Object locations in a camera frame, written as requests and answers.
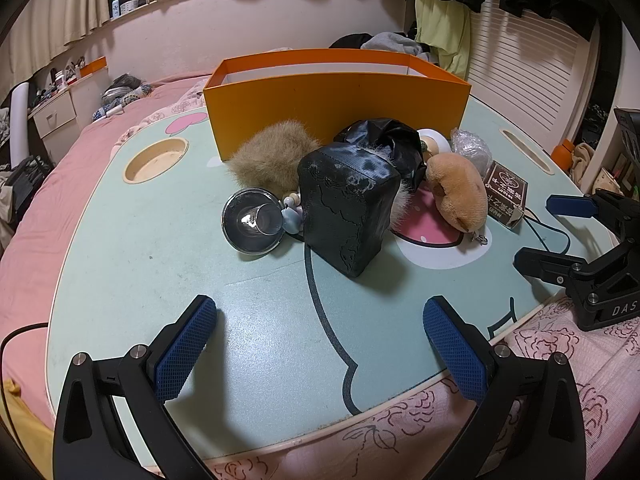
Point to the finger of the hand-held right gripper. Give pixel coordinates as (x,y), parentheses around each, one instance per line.
(570,205)
(545,262)

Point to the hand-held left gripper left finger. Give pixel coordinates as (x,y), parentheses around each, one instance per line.
(185,355)

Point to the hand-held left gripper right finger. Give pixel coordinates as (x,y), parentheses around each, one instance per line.
(455,355)

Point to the clear plastic bag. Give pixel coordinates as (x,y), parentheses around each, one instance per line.
(472,150)

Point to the black embossed box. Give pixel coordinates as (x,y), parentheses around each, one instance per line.
(345,210)

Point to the black fur-trimmed doll jacket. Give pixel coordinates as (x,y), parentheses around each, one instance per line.
(390,145)

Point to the orange cardboard box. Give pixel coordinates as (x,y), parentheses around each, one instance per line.
(325,105)

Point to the orange container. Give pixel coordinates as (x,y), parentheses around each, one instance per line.
(562,155)

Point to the beige cloth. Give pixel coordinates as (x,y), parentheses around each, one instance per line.
(585,160)

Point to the white shelf unit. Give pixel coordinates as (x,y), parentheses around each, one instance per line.
(620,172)

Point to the brown printed packet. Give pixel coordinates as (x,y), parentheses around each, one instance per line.
(507,192)

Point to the white slatted closet door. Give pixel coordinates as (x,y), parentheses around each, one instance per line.
(530,70)

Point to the yellow cloth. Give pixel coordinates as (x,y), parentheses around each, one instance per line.
(20,410)

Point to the pale blue bead charm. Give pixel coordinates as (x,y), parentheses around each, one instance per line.
(292,216)

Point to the yellow-green hanging garment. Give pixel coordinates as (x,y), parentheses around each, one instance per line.
(440,30)

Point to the black bag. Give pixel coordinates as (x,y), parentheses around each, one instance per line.
(25,180)

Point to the grey clothes pile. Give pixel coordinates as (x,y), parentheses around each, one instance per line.
(395,42)

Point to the patterned clothes pile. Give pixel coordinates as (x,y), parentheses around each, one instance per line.
(122,95)

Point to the white nightstand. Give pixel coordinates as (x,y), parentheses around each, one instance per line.
(55,115)

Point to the black clothes pile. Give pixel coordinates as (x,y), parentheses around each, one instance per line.
(352,40)

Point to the white rolled mat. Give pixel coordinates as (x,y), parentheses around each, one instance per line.
(20,120)

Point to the orange box lid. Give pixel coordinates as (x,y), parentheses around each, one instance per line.
(92,66)

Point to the group of cosmetic bottles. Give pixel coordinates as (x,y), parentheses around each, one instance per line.
(65,75)

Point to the white tub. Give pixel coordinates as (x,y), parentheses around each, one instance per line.
(130,6)

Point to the green white bottle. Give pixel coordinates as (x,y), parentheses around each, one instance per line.
(116,7)

